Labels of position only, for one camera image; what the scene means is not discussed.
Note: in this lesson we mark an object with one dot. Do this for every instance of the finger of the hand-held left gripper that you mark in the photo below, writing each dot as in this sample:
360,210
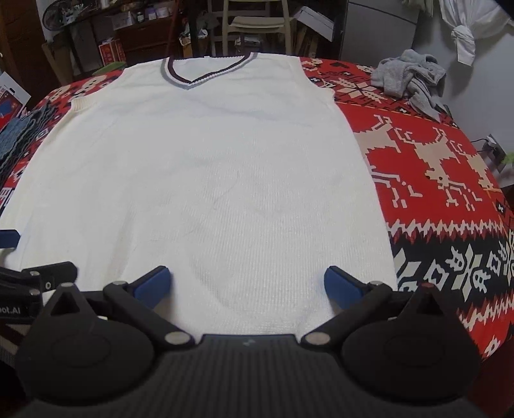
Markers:
10,239
40,275

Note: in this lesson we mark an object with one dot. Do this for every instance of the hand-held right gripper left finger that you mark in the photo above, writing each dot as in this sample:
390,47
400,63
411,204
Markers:
154,283

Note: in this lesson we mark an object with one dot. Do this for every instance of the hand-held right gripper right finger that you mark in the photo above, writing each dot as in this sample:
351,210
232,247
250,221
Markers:
341,287

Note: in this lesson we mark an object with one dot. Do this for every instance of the cream knit vest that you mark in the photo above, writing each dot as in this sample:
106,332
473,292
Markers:
200,181

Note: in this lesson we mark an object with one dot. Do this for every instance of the red patterned blanket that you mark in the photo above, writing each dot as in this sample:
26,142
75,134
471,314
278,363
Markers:
417,225

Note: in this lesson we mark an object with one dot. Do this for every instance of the blue denim jeans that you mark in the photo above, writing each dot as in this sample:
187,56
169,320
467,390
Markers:
16,136

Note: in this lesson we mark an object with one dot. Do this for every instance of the printed white cardboard box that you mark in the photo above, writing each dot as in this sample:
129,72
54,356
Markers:
10,100

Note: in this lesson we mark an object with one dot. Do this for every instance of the wooden door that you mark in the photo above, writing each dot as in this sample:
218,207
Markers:
24,52

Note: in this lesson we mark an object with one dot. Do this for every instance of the green waste bin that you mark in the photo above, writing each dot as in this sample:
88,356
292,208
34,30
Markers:
108,69

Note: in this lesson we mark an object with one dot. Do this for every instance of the red printed box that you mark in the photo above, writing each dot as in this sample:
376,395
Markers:
110,52

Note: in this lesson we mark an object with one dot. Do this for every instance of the grey crumpled garment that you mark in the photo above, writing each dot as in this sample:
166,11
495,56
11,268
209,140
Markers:
401,72

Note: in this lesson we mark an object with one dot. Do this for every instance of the black desk fan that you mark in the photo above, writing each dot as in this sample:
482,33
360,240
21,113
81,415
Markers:
54,12

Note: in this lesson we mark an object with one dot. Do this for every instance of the wooden drawer cabinet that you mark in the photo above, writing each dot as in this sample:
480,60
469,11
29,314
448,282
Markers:
144,40

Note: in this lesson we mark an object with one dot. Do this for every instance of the grey refrigerator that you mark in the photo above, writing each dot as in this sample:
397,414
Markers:
381,32

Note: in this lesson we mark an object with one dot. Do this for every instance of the white flat box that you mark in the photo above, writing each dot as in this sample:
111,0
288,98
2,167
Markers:
317,22

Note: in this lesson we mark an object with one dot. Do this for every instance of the white knotted curtain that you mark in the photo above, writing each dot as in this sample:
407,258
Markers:
461,40

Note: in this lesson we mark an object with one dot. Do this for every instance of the beige plastic chair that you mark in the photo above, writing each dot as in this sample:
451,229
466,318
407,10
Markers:
257,24

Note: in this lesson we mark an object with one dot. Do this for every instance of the beige hanging garment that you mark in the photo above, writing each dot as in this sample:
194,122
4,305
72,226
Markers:
427,7

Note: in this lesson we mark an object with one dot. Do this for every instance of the wall socket with charger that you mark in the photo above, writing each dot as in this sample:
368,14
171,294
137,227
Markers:
492,144

